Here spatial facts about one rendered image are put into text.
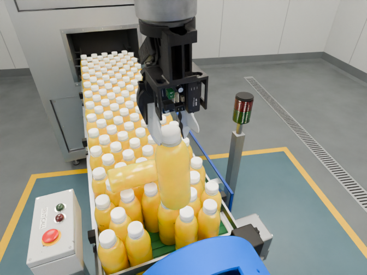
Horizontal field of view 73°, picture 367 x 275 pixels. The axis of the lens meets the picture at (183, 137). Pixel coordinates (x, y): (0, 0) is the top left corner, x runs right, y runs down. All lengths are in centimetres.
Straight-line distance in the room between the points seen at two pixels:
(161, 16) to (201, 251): 37
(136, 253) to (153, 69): 50
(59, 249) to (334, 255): 181
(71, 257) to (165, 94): 49
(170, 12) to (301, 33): 507
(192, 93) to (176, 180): 21
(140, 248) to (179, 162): 32
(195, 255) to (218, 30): 436
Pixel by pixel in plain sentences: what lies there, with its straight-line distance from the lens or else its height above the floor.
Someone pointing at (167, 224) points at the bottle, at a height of 102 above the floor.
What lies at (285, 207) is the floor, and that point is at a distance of 225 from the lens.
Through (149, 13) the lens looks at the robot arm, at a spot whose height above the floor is 160.
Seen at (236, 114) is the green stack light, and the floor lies 119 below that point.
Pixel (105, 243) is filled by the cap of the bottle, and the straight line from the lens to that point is 68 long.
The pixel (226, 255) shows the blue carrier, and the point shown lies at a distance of 48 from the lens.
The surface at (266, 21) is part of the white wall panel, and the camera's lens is 495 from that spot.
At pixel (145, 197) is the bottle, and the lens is 78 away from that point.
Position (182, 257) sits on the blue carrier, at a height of 123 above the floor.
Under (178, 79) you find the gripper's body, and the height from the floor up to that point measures 152.
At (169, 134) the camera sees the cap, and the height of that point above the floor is 139.
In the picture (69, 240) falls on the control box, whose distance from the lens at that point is 70.
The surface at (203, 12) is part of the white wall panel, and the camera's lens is 453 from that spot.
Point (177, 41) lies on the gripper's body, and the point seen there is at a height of 157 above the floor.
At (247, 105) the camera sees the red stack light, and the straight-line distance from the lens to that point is 88.
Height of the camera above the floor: 165
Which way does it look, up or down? 36 degrees down
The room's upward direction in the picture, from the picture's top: straight up
